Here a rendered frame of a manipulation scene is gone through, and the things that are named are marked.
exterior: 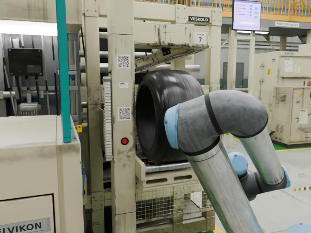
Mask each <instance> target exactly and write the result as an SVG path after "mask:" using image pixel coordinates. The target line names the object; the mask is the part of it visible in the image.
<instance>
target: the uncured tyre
mask: <svg viewBox="0 0 311 233"><path fill-rule="evenodd" d="M202 95H205V93H204V91H203V88H202V86H201V85H200V83H199V82H198V81H197V80H196V79H195V77H194V76H193V75H192V74H191V73H189V72H186V71H183V70H154V71H150V72H148V73H147V74H146V75H145V76H144V77H143V78H142V79H141V81H140V83H139V86H138V89H137V96H136V107H135V116H136V128H137V136H138V140H139V144H140V147H141V149H142V152H143V153H144V155H145V156H146V157H147V158H148V159H150V160H151V161H152V162H154V163H158V164H160V163H169V162H178V161H186V160H188V159H187V157H186V155H185V154H184V153H183V151H182V149H181V148H179V149H173V148H172V147H171V145H170V144H169V141H168V138H167V135H166V130H165V124H164V117H165V113H166V111H167V110H168V109H169V108H171V107H174V106H176V105H177V104H181V103H184V102H186V101H189V100H191V99H194V98H197V97H200V96H202Z"/></svg>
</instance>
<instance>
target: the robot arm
mask: <svg viewBox="0 0 311 233"><path fill-rule="evenodd" d="M267 123H268V113H267V110H266V108H265V106H264V105H263V103H262V102H261V101H260V100H259V99H257V98H256V97H254V96H252V95H250V94H248V93H245V92H241V91H236V90H217V91H212V92H210V93H208V94H205V95H202V96H200V97H197V98H194V99H191V100H189V101H186V102H184V103H181V104H177V105H176V106H174V107H171V108H169V109H168V110H167V111H166V113H165V117H164V124H165V130H166V135H167V138H168V141H169V144H170V145H171V147H172V148H174V149H179V148H181V149H182V151H183V153H184V154H185V155H186V157H187V159H188V161H189V163H190V165H191V167H192V168H193V170H194V172H195V174H196V176H197V178H198V180H199V182H200V184H201V185H202V187H203V189H204V191H205V193H206V195H207V197H208V199H209V201H210V202H211V204H212V206H213V208H214V210H215V212H216V214H217V216H218V218H219V220H220V221H221V223H222V225H223V227H224V229H225V231H226V233H268V232H267V231H266V230H265V229H263V228H261V227H260V225H259V222H258V220H257V218H256V216H255V214H254V212H253V210H252V207H251V205H250V203H249V202H250V201H252V200H254V199H255V198H256V196H257V195H258V194H261V193H266V192H270V191H274V190H280V189H285V188H288V187H290V186H291V182H290V178H289V175H288V172H287V170H286V167H285V166H284V165H280V162H279V159H278V156H277V154H276V151H275V149H274V146H273V143H272V141H271V138H270V135H269V133H268V130H267V127H266V126H267ZM225 133H231V134H232V135H233V136H235V137H237V138H239V140H240V141H241V143H242V145H243V147H244V148H245V150H246V152H247V154H248V155H249V157H250V159H251V161H252V162H253V164H254V166H255V168H256V169H257V172H253V173H249V174H248V172H247V169H248V165H249V164H248V160H247V158H246V157H245V156H244V155H243V154H241V153H239V152H235V151H229V150H225V148H224V146H223V143H222V141H221V137H220V135H222V134H225ZM285 233H311V223H306V222H302V223H296V224H293V225H291V226H290V227H289V228H288V229H287V230H286V231H285Z"/></svg>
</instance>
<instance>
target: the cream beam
mask: <svg viewBox="0 0 311 233"><path fill-rule="evenodd" d="M195 32H206V44H197V43H195ZM208 32H209V27H207V26H194V25H175V24H161V23H148V22H135V21H134V48H135V49H162V48H163V47H166V48H171V49H203V48H208Z"/></svg>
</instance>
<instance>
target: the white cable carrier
mask: <svg viewBox="0 0 311 233"><path fill-rule="evenodd" d="M103 79H110V77H103ZM110 84H111V83H110V81H103V87H104V88H103V90H104V91H103V93H104V94H103V96H104V97H103V99H104V100H103V101H104V110H105V111H104V118H105V119H104V121H105V122H104V129H105V130H104V132H105V133H104V134H105V136H104V137H105V156H106V157H111V156H113V154H112V145H111V144H112V142H111V141H112V140H111V138H112V137H111V135H112V134H111V133H112V132H111V120H112V117H110V116H111V114H110V113H111V106H110V105H111V103H110V102H111V100H110V99H111V97H110V96H111V95H110V93H111V92H110V90H111V89H110V87H111V86H110ZM109 160H112V159H106V161H109Z"/></svg>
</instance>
